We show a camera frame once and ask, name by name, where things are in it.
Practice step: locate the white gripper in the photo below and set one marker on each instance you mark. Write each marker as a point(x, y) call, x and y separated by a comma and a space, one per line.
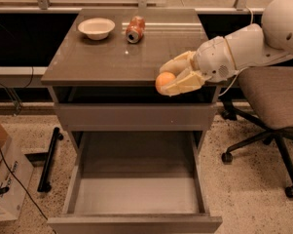
point(213, 59)

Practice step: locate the orange fruit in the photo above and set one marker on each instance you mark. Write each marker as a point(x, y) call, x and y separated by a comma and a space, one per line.
point(163, 79)

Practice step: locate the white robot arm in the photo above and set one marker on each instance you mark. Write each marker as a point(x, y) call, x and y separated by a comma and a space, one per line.
point(267, 43)

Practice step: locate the grey drawer cabinet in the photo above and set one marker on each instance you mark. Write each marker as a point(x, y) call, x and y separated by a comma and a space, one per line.
point(115, 71)

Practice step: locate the closed grey top drawer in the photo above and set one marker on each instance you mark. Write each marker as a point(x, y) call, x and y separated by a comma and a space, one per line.
point(135, 117)

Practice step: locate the open grey drawer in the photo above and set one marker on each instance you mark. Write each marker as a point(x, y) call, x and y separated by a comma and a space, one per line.
point(136, 183)

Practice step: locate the orange soda can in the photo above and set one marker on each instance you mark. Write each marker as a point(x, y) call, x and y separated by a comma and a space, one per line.
point(135, 29)

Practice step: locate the brown office chair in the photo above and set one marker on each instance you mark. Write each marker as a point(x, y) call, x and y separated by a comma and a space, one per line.
point(269, 91)

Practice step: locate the white paper bowl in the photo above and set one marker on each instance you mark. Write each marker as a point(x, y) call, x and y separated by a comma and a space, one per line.
point(97, 28)

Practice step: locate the black metal bar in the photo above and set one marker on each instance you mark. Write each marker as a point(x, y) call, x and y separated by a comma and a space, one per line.
point(44, 184)

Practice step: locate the cardboard box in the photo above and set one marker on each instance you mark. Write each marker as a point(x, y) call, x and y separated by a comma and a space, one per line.
point(15, 173)

